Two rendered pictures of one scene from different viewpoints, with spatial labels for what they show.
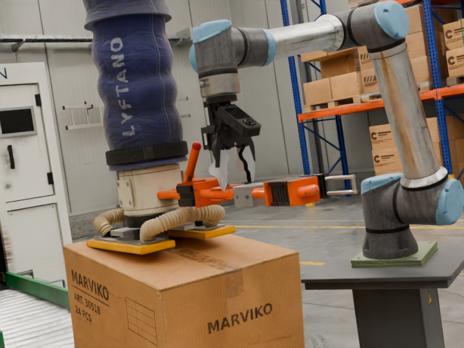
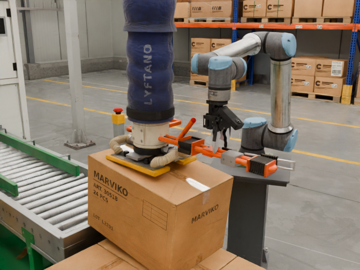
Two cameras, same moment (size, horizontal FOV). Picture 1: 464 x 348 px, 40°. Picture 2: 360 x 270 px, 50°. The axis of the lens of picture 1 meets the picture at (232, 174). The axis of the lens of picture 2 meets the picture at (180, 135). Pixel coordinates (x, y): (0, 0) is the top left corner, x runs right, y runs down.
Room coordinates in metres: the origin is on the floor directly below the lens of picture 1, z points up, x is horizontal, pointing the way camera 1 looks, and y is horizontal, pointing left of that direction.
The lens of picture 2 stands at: (0.03, 0.51, 1.64)
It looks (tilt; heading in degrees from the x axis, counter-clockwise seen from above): 16 degrees down; 346
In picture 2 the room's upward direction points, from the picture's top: straight up
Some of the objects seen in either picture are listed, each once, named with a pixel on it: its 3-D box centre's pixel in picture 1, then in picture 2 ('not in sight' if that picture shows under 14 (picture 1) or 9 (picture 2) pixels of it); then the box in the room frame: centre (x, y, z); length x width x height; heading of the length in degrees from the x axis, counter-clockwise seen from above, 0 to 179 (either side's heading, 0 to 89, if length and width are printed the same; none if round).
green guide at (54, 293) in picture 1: (55, 289); (28, 145); (3.43, 1.03, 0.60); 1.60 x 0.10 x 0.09; 34
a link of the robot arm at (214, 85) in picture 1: (218, 87); (218, 95); (1.47, 0.00, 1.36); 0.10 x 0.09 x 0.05; 124
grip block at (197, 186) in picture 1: (201, 192); (190, 145); (1.58, 0.08, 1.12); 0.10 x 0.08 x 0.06; 125
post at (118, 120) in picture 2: not in sight; (120, 178); (2.77, 0.30, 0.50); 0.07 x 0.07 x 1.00; 34
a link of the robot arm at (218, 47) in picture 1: (215, 49); (220, 73); (1.47, 0.00, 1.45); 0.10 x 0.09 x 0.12; 134
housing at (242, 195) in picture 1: (253, 194); (232, 158); (1.40, -0.04, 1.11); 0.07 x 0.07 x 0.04; 35
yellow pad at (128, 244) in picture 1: (127, 237); (136, 159); (1.73, 0.30, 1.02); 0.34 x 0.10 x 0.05; 35
